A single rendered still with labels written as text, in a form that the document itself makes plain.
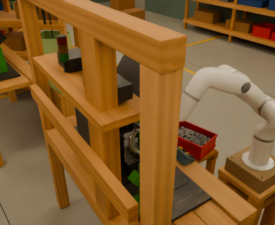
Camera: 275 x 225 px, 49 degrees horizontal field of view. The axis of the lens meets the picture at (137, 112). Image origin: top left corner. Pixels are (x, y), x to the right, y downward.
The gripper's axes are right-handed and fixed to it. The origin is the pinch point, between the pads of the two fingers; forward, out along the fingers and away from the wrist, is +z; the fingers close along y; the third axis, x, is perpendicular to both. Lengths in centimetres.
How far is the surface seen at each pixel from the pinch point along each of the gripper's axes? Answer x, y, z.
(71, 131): 20.3, 31.1, 6.4
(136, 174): 22.1, 2.5, -23.1
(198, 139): -19, -60, 12
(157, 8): -425, -300, 673
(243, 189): -1, -68, -33
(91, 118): 10, 43, -31
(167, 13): -413, -318, 630
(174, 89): -7, 47, -75
